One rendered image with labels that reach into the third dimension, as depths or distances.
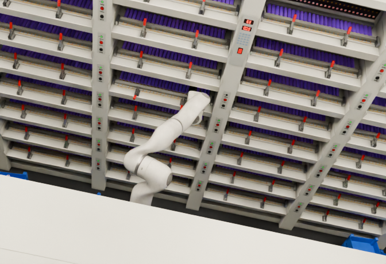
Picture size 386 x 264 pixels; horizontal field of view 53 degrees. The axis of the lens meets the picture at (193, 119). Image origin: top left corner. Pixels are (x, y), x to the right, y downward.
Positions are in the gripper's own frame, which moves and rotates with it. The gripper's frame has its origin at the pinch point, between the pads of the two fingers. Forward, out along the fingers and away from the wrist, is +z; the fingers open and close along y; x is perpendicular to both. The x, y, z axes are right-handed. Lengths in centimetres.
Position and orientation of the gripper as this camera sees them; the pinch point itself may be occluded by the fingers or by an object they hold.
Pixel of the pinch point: (197, 92)
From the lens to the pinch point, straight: 222.7
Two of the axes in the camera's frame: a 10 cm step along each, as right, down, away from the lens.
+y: -9.8, -2.1, -0.3
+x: -2.0, 8.5, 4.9
